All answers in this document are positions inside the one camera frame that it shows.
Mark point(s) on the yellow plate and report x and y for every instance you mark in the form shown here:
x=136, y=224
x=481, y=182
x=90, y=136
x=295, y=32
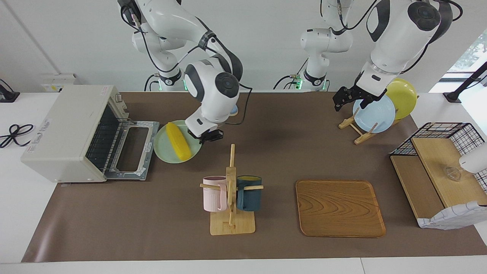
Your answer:
x=405, y=97

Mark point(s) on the white rounded device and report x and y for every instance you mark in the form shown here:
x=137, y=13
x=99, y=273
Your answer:
x=475, y=160

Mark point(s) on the brown table mat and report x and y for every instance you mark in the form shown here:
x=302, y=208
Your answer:
x=152, y=213

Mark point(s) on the black clamp stand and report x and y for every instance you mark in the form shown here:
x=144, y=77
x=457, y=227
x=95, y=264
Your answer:
x=7, y=97

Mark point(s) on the wooden mug rack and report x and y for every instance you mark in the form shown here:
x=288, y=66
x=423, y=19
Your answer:
x=231, y=224

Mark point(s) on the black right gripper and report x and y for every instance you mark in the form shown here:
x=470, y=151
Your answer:
x=203, y=134

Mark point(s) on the clear glass cup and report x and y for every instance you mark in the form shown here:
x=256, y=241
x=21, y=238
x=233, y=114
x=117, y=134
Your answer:
x=452, y=174

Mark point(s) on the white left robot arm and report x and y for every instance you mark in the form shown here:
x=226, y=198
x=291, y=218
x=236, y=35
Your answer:
x=399, y=38

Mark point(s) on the oven door with glass window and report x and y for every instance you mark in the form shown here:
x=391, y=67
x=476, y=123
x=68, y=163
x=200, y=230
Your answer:
x=150, y=140

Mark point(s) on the yellow corn cob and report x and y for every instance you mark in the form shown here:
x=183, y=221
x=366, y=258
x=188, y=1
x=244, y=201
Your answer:
x=178, y=140

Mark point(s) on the light blue plate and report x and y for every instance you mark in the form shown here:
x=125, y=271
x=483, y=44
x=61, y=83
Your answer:
x=376, y=116

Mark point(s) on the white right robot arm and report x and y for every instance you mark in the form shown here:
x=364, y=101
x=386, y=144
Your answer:
x=213, y=83

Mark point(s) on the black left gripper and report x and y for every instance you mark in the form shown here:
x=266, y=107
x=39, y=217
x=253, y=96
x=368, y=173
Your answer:
x=363, y=94

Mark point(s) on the white checked cloth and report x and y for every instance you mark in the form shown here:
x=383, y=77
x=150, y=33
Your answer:
x=456, y=217

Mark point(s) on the mint green plate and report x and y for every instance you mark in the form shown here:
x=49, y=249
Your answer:
x=163, y=150

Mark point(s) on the brown wooden tray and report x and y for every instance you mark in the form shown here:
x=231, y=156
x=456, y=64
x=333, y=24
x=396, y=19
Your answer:
x=342, y=209

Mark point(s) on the white wall socket box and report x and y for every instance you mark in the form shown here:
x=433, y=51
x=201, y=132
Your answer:
x=57, y=82

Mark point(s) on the wooden plate rack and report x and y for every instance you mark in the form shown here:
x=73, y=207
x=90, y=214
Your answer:
x=361, y=137

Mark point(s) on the pink mug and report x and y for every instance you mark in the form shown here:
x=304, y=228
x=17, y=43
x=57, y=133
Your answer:
x=213, y=194

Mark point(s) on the black angled stand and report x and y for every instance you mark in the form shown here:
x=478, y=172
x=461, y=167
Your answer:
x=462, y=88

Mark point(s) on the dark blue mug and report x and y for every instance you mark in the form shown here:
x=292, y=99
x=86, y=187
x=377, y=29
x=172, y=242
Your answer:
x=251, y=198

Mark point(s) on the light wooden stepped shelf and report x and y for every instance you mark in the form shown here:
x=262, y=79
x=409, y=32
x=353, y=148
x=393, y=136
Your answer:
x=433, y=160

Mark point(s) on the cream white toaster oven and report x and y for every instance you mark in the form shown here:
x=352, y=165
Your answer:
x=61, y=129

